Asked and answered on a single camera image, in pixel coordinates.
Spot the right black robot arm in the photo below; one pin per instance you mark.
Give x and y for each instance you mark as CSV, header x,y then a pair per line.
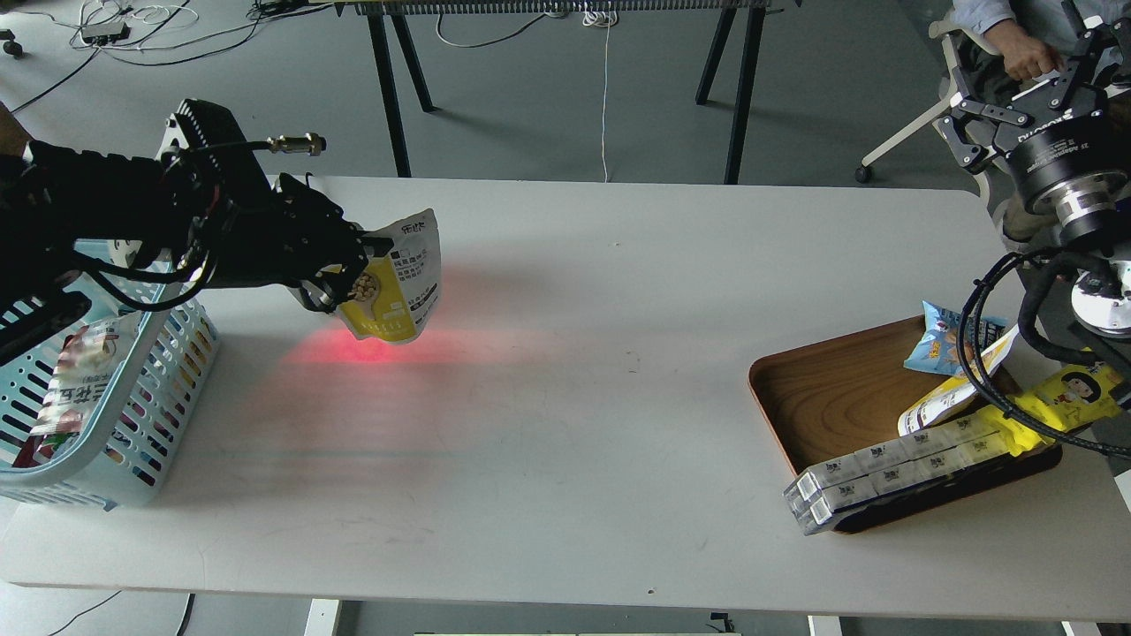
x,y
1076,307

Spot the light blue plastic basket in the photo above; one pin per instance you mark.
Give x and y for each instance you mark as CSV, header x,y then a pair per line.
x,y
138,416

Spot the red white snack bag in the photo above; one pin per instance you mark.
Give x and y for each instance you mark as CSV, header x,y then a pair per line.
x,y
80,378

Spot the long white box pack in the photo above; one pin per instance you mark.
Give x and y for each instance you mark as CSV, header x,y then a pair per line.
x,y
889,480

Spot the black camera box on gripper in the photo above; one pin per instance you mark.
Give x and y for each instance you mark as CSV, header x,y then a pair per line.
x,y
208,158

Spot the seated person's hand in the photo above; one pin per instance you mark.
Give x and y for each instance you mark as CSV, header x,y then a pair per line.
x,y
1027,58

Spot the blue snack bag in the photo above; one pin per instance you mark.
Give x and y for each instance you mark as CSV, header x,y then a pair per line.
x,y
937,351

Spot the black leg background table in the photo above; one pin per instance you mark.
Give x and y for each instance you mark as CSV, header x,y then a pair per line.
x,y
663,96

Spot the brown wooden tray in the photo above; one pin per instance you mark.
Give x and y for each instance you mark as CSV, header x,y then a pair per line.
x,y
838,396

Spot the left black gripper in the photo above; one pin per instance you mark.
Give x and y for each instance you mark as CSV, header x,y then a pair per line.
x,y
253,246

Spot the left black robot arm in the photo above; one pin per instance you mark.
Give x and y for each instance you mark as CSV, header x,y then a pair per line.
x,y
154,232

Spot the yellow white snack pouch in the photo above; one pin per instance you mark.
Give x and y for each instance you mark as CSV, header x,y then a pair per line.
x,y
399,288

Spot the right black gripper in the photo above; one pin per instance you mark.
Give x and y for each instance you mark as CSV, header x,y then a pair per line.
x,y
1065,163

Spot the yellow cartoon snack pack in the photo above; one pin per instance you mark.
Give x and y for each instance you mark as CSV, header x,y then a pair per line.
x,y
1068,400

